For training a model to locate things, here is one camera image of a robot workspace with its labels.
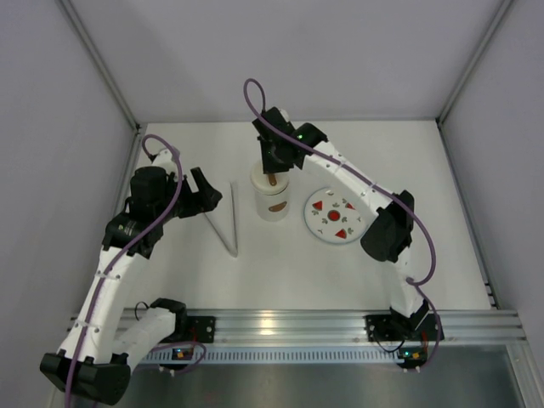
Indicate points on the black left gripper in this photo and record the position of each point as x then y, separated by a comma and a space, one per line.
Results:
189, 197

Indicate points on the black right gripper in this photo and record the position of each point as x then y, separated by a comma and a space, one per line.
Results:
274, 157

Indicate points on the white round container lid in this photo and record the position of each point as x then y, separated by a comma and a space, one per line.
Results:
267, 184

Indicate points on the white cylindrical lunch container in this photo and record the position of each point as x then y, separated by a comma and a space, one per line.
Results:
272, 208

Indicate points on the metal tongs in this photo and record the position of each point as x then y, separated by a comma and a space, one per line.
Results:
222, 219

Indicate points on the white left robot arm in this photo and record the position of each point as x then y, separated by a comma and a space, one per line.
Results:
94, 362

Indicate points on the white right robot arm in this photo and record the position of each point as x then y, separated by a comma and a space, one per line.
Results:
388, 218

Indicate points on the white patterned plate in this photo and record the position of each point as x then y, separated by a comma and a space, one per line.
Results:
332, 219

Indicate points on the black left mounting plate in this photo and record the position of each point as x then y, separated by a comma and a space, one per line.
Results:
199, 329

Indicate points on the black mounting plate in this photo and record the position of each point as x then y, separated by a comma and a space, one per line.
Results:
380, 329
199, 329

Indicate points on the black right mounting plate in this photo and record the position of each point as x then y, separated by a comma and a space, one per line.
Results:
380, 329

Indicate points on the slotted cable duct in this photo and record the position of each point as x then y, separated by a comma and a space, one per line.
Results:
281, 355

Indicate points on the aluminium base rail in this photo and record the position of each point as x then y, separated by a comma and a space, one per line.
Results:
282, 328

